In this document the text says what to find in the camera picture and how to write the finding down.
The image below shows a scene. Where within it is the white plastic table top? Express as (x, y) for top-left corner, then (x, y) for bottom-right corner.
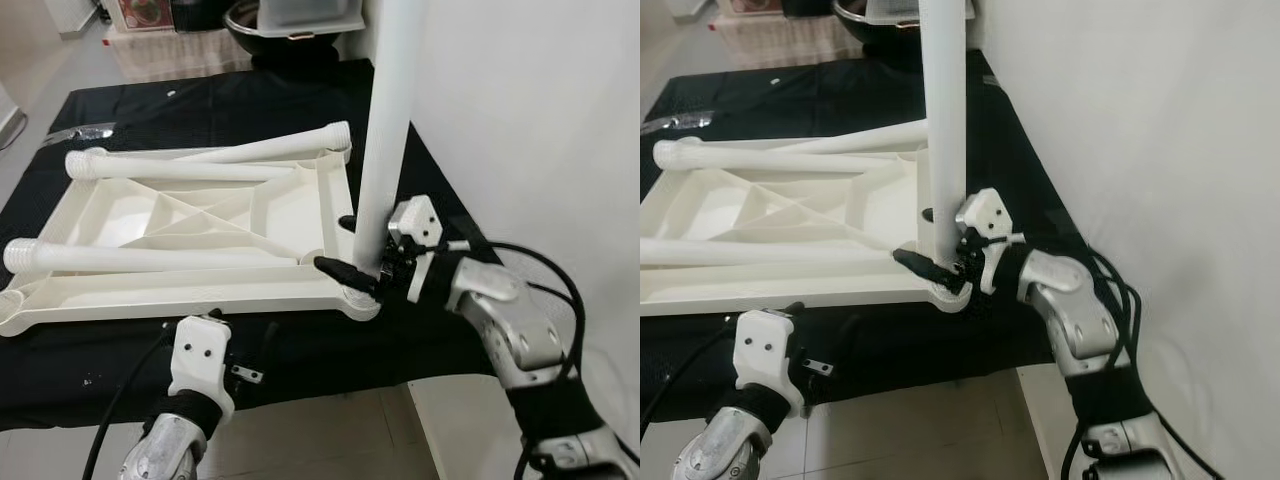
(0, 145), (383, 339)
(640, 140), (976, 316)

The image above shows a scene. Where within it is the black tablecloth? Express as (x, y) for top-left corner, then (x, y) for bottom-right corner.
(640, 50), (1091, 421)
(0, 58), (506, 433)

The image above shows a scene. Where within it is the green lidded clear box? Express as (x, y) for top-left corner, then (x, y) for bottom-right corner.
(865, 0), (976, 26)
(258, 0), (366, 39)

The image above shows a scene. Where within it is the clear plastic bag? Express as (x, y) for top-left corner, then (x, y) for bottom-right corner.
(640, 110), (716, 136)
(42, 122), (117, 151)

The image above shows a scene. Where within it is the beige patterned cloth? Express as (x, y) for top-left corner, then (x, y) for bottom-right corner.
(715, 12), (866, 69)
(105, 28), (256, 83)

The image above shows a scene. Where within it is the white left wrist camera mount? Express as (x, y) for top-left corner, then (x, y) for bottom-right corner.
(733, 308), (806, 416)
(168, 315), (236, 416)

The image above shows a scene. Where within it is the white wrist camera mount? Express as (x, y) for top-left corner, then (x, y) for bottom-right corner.
(733, 308), (806, 416)
(955, 188), (1026, 296)
(387, 195), (471, 303)
(168, 315), (236, 416)

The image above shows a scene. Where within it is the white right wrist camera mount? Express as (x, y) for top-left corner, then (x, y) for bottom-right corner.
(955, 188), (1026, 296)
(387, 195), (471, 303)

